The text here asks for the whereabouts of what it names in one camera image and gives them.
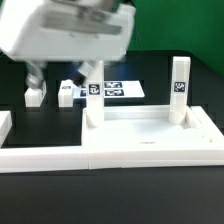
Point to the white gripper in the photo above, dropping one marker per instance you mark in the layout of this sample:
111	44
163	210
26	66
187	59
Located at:
40	31

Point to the white desk top tray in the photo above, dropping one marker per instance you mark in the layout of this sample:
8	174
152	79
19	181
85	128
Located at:
149	125

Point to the fiducial marker plate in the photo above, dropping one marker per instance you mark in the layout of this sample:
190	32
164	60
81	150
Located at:
123	89

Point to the white U-shaped fence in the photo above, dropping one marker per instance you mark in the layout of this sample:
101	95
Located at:
102	157

